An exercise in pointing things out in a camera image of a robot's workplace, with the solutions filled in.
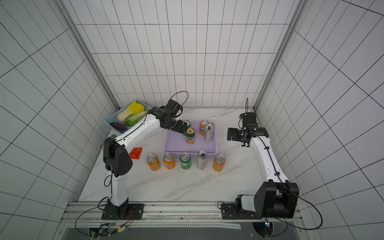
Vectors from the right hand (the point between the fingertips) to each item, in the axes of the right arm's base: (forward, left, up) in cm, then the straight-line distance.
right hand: (231, 133), depth 83 cm
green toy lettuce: (+13, +66, -8) cm, 68 cm away
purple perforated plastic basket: (+1, +35, -16) cm, 38 cm away
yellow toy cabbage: (+25, +68, -8) cm, 73 cm away
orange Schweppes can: (-15, +7, -7) cm, 18 cm away
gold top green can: (+2, +24, -8) cm, 25 cm away
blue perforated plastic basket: (+16, +81, -10) cm, 83 cm away
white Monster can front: (-15, +16, -4) cm, 23 cm away
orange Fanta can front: (-15, +34, -8) cm, 38 cm away
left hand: (+2, +32, -1) cm, 32 cm away
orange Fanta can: (+9, +16, -7) cm, 20 cm away
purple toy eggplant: (+10, +75, -11) cm, 76 cm away
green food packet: (+4, +79, -15) cm, 81 cm away
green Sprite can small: (-15, +25, -7) cm, 30 cm away
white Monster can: (+3, +12, -4) cm, 14 cm away
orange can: (-17, +43, -6) cm, 46 cm away
